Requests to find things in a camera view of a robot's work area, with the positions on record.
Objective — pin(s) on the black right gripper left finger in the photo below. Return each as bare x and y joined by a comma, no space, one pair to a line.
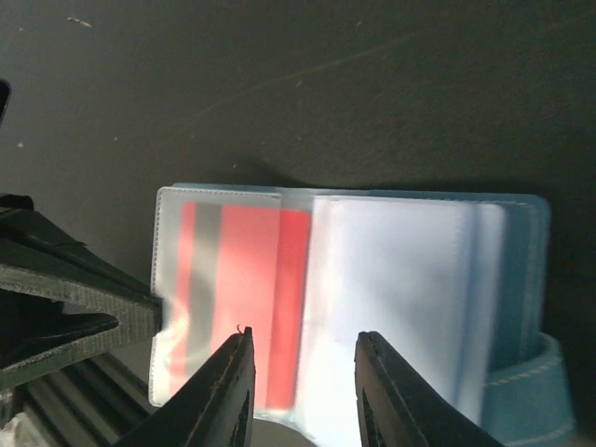
213,408

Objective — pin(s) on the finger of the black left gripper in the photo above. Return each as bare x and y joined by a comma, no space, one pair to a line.
60,303

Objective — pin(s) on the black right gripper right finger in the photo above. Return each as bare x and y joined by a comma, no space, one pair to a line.
397,406

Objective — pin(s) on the blue leather card holder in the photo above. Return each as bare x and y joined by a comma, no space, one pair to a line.
453,281

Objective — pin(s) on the red card with stripe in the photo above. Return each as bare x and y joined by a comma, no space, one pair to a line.
241,266

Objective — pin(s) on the black aluminium front rail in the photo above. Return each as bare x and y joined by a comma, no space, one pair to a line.
94,402

